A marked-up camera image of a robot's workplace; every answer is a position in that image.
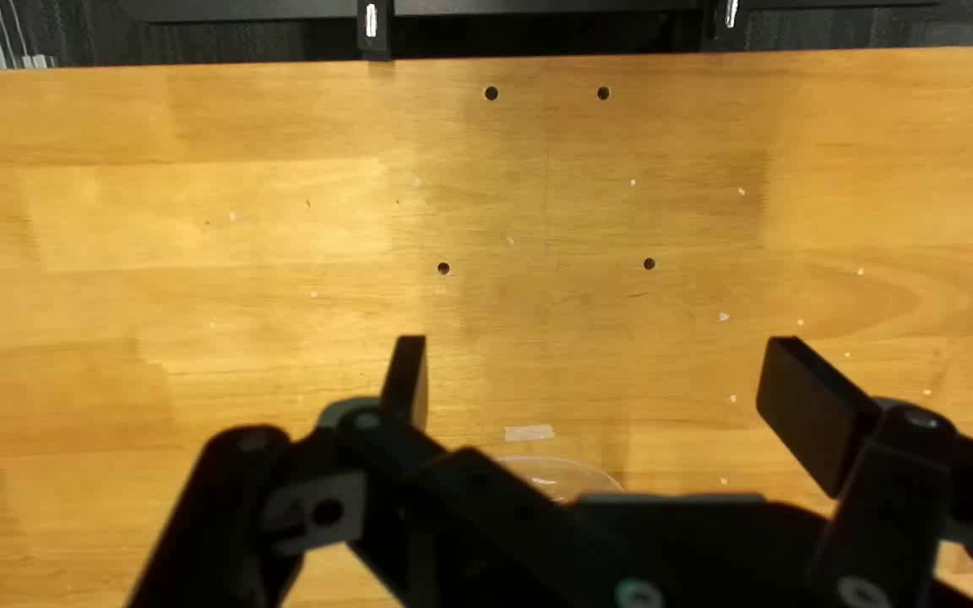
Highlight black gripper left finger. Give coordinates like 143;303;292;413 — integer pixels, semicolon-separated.
124;331;625;608

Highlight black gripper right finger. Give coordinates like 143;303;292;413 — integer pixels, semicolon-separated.
755;331;973;608

